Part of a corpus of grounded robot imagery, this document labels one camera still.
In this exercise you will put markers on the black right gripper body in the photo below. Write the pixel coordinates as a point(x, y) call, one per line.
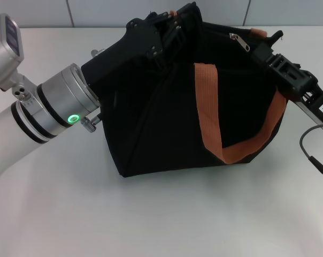
point(316, 107)

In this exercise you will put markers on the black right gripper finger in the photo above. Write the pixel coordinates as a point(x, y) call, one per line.
point(298, 69)
point(263, 56)

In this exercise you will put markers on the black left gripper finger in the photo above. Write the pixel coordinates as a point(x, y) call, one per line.
point(173, 36)
point(161, 18)

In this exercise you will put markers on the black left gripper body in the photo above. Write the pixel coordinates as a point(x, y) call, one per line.
point(124, 53)

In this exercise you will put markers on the silver zipper pull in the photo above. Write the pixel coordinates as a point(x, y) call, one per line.
point(241, 42)

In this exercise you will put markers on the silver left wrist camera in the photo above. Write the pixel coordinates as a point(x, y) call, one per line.
point(3, 51)

